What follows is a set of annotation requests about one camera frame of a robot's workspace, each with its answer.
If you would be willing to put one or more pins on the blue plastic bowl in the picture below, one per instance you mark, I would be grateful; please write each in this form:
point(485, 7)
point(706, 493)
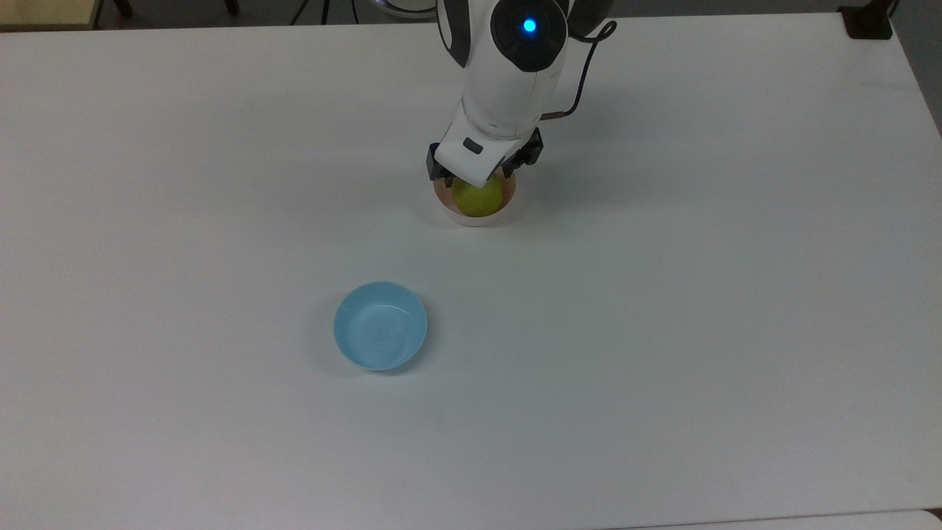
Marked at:
point(380, 326)

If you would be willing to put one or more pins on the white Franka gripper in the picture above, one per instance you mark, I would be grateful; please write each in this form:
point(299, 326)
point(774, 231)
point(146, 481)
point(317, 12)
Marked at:
point(480, 151)

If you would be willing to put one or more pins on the green pear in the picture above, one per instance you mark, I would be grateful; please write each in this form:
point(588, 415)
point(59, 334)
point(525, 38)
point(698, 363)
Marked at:
point(478, 199)

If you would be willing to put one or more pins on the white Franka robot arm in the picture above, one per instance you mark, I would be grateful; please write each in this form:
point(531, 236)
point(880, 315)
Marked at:
point(508, 59)

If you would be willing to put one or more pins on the black tripod legs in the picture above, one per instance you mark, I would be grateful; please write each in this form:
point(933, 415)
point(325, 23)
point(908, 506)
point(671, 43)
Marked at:
point(324, 11)

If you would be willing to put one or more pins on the pink plastic bowl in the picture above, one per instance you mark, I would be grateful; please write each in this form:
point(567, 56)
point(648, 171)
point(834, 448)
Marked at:
point(475, 218)

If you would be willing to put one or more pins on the black table clamp mount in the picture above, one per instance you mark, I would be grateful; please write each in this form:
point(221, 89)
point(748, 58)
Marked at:
point(867, 20)

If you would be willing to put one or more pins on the light wooden table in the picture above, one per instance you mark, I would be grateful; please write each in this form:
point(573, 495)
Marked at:
point(45, 12)

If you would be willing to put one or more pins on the dark chair leg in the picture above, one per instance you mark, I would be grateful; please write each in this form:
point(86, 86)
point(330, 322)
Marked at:
point(124, 7)
point(231, 6)

